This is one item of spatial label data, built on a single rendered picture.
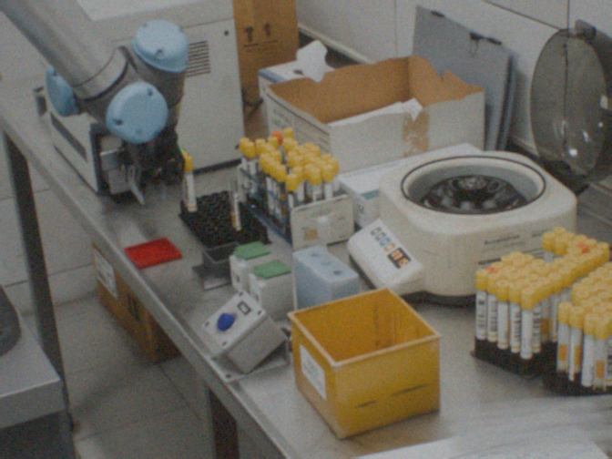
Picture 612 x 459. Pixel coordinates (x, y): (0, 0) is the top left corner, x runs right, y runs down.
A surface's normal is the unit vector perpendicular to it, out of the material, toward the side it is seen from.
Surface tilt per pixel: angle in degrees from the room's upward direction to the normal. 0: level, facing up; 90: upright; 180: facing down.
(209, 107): 90
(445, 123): 92
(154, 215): 0
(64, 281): 90
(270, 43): 90
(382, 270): 25
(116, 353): 0
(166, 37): 30
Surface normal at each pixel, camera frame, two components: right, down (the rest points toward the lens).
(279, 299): 0.44, 0.36
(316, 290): -0.88, 0.25
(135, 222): -0.07, -0.90
